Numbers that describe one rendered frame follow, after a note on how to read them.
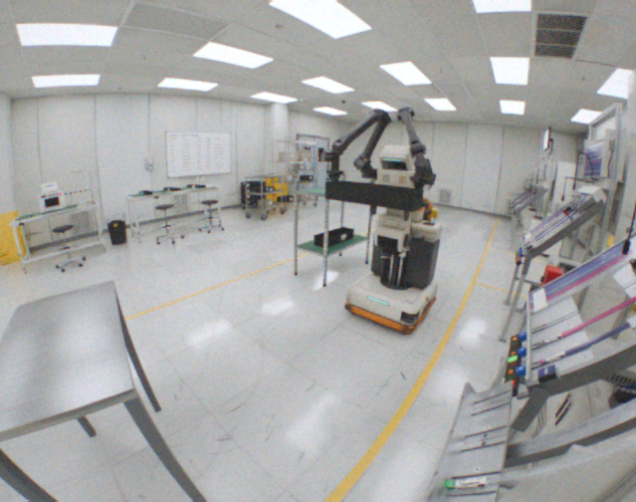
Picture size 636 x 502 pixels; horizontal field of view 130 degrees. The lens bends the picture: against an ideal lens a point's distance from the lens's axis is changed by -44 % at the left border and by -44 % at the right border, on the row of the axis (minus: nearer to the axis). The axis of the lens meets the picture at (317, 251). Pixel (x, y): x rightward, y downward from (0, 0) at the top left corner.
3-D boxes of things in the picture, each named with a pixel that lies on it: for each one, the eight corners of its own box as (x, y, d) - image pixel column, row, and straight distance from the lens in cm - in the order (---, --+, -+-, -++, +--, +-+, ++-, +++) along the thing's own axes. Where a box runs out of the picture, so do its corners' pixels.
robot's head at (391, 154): (389, 159, 202) (384, 143, 194) (416, 161, 195) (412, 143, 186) (382, 172, 193) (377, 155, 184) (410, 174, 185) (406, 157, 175)
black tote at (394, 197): (421, 208, 157) (423, 189, 155) (411, 212, 140) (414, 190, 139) (340, 196, 181) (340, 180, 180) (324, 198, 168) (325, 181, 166)
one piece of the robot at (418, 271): (380, 276, 267) (388, 192, 246) (432, 292, 252) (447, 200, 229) (363, 288, 240) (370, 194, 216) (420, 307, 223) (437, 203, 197)
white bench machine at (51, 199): (41, 212, 542) (36, 184, 541) (65, 207, 543) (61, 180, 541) (40, 214, 506) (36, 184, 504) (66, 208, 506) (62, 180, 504)
